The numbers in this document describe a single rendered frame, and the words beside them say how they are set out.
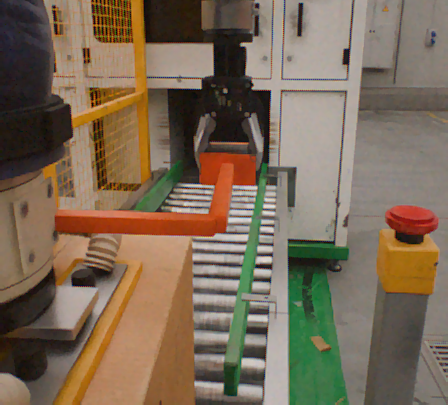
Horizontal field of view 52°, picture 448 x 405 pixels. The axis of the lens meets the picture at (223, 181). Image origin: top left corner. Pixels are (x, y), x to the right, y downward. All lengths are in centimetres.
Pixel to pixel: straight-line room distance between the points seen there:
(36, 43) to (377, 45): 853
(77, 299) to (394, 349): 46
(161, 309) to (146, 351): 8
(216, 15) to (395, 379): 59
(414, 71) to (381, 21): 117
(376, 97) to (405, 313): 842
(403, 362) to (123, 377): 43
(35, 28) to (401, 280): 54
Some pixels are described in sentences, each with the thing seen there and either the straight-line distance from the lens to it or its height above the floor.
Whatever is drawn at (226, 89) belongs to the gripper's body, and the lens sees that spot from 66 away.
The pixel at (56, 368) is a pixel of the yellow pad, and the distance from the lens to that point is 49.
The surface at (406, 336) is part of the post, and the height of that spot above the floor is 86.
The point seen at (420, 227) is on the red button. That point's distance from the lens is 66.
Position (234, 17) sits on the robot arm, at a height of 130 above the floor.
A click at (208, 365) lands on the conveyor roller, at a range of 116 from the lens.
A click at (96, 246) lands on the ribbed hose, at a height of 101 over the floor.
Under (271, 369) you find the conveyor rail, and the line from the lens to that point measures 106.
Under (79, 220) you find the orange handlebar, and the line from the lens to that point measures 52.
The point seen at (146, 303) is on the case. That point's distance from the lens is 61.
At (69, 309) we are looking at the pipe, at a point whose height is 100.
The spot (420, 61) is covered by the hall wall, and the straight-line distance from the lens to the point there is 938.
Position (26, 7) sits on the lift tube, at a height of 130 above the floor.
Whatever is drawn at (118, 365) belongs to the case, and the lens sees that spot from 52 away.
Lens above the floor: 127
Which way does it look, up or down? 17 degrees down
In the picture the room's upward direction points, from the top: straight up
